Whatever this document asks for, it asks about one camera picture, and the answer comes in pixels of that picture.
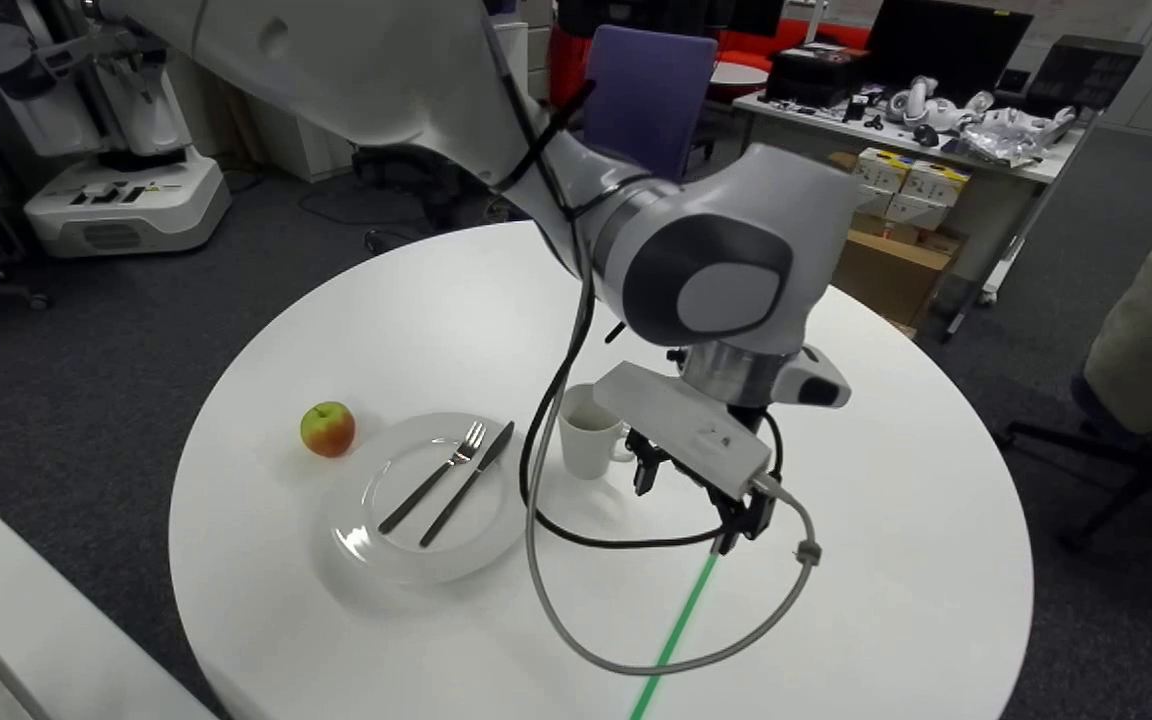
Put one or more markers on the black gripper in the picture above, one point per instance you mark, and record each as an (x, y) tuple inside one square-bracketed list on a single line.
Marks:
[(694, 482)]

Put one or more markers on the green straw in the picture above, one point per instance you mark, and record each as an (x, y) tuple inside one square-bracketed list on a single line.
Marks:
[(677, 632)]

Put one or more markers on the white robot base platform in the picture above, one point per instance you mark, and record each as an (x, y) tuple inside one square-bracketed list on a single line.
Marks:
[(57, 625)]

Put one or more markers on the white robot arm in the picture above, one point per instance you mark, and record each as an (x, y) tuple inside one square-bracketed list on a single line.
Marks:
[(720, 253)]

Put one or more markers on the white mug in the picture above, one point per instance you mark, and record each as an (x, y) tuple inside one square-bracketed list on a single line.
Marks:
[(585, 444)]

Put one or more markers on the black knife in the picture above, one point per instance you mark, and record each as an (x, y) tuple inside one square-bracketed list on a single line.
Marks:
[(465, 487)]

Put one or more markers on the black fork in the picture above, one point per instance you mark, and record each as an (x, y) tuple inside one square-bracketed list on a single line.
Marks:
[(428, 482)]

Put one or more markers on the cardboard box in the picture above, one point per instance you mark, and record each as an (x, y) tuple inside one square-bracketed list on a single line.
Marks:
[(891, 272)]

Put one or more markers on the white plate with utensils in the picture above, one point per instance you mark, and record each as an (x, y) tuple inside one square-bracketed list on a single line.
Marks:
[(388, 552)]

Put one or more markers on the pale yellow package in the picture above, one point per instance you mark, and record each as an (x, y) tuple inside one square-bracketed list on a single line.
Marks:
[(886, 187), (950, 192)]

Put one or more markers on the yellow-red apple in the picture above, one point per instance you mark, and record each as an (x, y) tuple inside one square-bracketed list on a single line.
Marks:
[(328, 430)]

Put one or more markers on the purple office chair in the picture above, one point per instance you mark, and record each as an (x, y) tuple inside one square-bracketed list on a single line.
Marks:
[(650, 92)]

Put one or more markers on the white cluttered desk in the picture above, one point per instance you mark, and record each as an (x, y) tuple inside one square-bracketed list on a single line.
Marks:
[(963, 164)]

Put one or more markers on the black chair with jacket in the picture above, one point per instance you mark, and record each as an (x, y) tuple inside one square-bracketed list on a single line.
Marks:
[(1137, 463)]

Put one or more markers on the white parts pile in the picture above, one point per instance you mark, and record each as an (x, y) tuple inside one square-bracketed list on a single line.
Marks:
[(988, 123)]

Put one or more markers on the large black monitor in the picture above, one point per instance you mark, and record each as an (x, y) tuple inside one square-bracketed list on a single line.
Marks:
[(950, 47)]

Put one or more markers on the small black monitor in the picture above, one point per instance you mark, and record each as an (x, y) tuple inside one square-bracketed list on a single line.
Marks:
[(1090, 78)]

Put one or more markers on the white machine with base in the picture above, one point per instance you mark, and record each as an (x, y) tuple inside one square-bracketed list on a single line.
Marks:
[(120, 200)]

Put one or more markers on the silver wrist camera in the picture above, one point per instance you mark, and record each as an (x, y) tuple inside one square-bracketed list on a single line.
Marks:
[(688, 427)]

